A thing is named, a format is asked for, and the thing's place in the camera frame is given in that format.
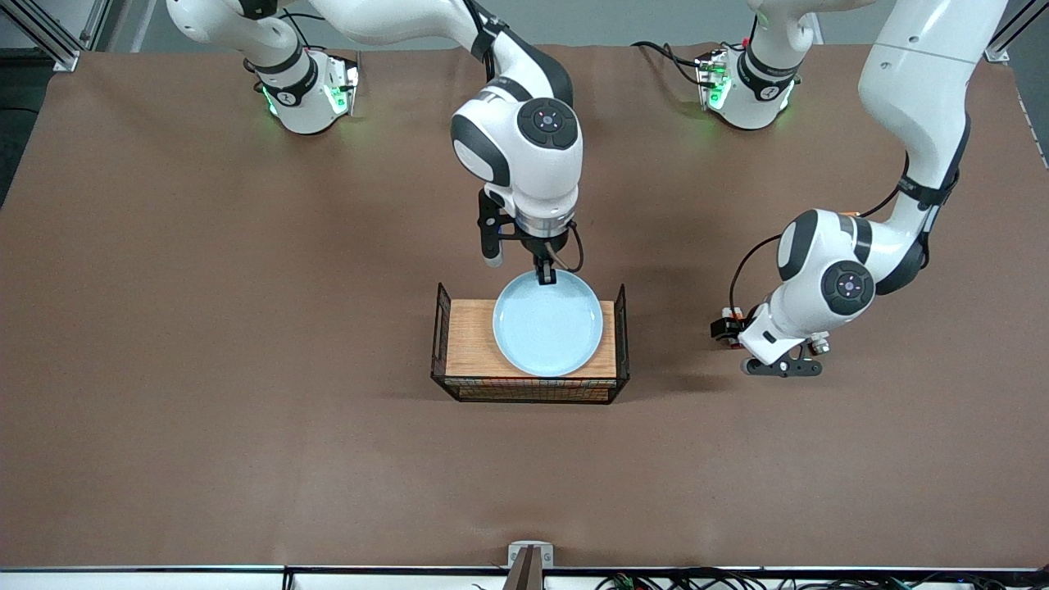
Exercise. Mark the aluminium frame profile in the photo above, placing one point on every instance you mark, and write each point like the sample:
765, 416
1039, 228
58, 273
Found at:
996, 51
49, 41

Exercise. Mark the white orange push button switch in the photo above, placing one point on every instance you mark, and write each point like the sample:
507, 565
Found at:
819, 347

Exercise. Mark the red white push button switch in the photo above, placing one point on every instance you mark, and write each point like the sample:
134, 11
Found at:
732, 313

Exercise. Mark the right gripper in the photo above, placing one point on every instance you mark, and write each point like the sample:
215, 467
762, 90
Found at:
544, 247

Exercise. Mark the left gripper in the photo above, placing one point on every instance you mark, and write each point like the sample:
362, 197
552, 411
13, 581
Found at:
724, 327

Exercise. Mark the light blue plate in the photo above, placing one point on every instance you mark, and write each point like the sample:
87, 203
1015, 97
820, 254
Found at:
549, 328

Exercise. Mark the wooden board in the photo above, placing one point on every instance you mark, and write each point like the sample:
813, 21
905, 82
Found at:
467, 336

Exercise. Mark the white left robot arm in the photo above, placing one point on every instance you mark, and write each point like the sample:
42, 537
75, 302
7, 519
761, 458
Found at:
918, 82

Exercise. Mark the white table edge rail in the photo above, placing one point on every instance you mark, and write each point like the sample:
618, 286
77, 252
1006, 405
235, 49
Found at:
123, 582

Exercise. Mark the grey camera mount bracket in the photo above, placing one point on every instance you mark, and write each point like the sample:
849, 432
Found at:
516, 555

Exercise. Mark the brown table cover sheet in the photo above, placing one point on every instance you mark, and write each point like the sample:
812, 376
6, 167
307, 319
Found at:
246, 369

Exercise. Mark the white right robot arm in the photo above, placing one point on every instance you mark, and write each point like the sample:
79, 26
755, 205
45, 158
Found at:
524, 164

